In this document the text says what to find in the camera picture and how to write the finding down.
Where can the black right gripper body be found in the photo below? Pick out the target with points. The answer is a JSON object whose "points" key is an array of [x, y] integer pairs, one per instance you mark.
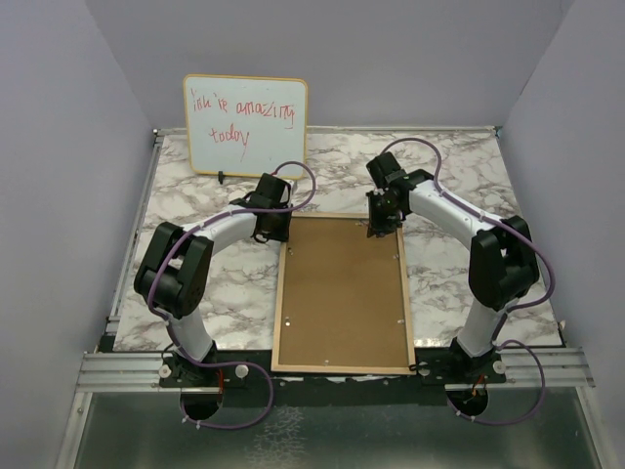
{"points": [[383, 216]]}

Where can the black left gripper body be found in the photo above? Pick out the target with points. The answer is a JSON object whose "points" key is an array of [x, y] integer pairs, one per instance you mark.
{"points": [[277, 230]]}

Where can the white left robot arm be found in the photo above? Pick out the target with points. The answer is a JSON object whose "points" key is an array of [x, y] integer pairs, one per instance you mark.
{"points": [[173, 274]]}

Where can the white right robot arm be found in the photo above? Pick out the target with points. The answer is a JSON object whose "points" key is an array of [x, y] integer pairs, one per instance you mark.
{"points": [[502, 267]]}

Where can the white dry-erase board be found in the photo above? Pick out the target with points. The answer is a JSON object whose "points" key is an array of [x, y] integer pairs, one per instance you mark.
{"points": [[244, 126]]}

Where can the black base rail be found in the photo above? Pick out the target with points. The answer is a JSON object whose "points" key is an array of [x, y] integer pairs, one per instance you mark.
{"points": [[246, 380]]}

